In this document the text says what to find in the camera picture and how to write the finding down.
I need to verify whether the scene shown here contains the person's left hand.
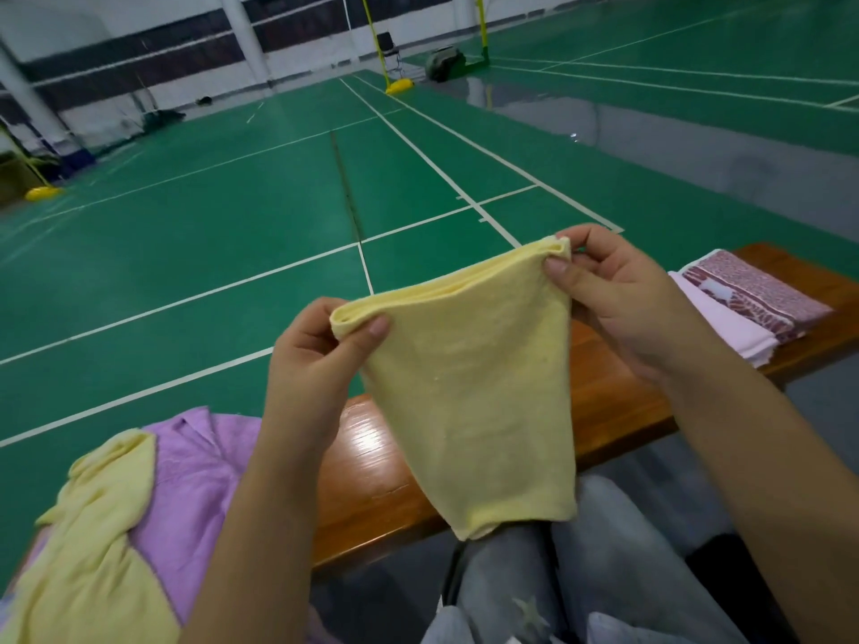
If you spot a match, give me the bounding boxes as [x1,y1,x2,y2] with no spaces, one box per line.
[259,297,395,467]

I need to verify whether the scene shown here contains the person's right hand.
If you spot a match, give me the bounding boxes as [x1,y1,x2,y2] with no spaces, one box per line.
[543,224,716,386]

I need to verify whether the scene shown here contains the light pink towel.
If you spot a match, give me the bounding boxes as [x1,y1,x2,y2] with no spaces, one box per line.
[668,270,781,370]

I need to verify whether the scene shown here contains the red patterned towel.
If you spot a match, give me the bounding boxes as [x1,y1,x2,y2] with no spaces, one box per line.
[677,249,837,346]

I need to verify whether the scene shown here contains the purple towel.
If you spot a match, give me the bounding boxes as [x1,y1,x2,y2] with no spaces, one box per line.
[127,406,265,625]

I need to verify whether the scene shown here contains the pale yellow towel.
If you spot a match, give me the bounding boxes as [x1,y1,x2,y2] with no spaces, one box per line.
[330,235,580,542]
[0,428,184,644]

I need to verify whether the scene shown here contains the person's right forearm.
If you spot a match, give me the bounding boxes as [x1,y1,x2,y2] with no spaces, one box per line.
[664,355,859,644]

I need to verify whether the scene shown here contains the person's left forearm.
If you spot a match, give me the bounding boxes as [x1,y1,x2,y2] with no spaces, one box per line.
[181,446,332,644]

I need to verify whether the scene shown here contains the person's grey trousers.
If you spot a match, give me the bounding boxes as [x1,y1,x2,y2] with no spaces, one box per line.
[449,473,749,644]

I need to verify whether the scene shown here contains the brown wooden bench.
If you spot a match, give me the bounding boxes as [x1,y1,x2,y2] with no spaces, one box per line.
[311,242,859,572]

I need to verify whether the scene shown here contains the black sports bag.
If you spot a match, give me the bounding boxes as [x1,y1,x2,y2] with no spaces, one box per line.
[425,49,467,86]

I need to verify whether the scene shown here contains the dark folding chair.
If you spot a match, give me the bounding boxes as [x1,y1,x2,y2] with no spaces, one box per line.
[374,30,402,78]

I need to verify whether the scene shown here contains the badminton net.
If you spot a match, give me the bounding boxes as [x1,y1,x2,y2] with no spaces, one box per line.
[33,0,367,91]

